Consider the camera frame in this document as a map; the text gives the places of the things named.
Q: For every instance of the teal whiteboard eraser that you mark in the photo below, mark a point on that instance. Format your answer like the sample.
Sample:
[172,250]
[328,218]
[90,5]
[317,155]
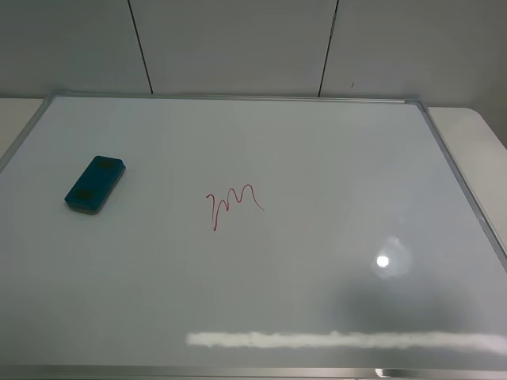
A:
[93,188]

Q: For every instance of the white whiteboard with aluminium frame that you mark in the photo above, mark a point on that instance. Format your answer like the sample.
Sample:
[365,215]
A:
[248,238]

